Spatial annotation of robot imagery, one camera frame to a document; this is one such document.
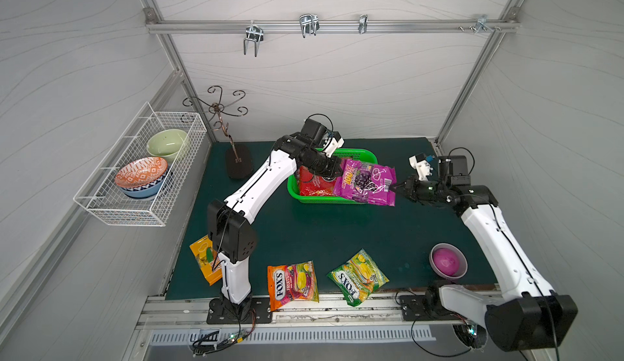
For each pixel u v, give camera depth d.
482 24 0.76
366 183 0.75
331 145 0.73
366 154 1.04
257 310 0.73
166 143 0.73
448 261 0.77
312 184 0.93
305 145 0.58
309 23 0.76
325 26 0.81
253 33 0.78
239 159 1.11
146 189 0.57
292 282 0.77
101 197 0.57
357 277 0.78
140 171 0.63
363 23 0.73
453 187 0.56
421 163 0.70
